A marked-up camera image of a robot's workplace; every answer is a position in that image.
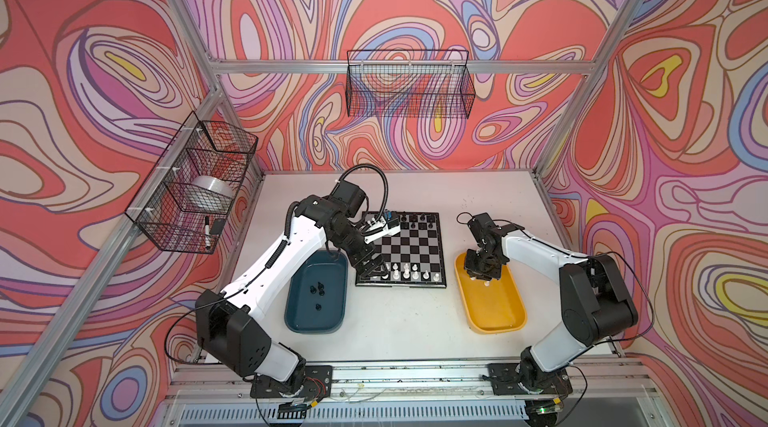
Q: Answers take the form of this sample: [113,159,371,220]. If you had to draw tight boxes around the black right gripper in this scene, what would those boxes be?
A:
[464,247,503,280]

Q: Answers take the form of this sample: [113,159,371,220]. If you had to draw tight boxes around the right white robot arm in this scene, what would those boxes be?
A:
[464,213,638,393]

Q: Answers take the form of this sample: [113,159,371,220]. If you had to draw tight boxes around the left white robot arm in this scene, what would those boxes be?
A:
[195,180,382,394]

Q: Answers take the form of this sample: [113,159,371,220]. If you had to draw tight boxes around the black white chess board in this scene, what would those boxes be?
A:
[355,211,447,288]

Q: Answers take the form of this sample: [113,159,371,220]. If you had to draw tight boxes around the black pieces in teal tray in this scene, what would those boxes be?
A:
[309,282,326,311]

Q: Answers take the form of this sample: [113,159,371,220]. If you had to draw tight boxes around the yellow plastic tray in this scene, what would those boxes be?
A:
[454,253,527,335]

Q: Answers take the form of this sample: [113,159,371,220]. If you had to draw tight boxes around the teal plastic tray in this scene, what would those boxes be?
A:
[284,250,349,334]

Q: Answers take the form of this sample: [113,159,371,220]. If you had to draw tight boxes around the silver tape roll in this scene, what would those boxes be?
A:
[192,175,235,198]

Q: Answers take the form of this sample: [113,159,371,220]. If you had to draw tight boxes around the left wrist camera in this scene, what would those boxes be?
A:
[362,211,401,244]

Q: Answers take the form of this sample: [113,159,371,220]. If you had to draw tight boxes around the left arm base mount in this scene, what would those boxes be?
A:
[250,364,333,401]

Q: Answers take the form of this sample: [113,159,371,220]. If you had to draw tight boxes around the black wire basket back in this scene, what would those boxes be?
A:
[345,47,476,119]

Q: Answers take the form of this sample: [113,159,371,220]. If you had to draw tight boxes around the black wire basket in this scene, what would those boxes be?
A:
[125,113,258,254]
[345,47,476,119]

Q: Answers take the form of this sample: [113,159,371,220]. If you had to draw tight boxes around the black wire basket left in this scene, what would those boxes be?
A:
[125,113,258,254]

